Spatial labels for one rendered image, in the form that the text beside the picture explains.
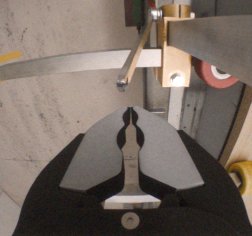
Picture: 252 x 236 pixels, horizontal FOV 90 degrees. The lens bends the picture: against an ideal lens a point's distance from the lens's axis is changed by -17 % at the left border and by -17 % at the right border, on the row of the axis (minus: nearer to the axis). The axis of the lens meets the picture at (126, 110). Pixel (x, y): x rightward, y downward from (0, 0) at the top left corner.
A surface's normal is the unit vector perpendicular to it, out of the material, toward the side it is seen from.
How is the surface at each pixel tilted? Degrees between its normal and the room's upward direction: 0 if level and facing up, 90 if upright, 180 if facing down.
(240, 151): 0
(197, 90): 0
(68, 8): 0
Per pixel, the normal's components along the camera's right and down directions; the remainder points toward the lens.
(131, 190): -0.06, -0.87
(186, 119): -0.02, 0.50
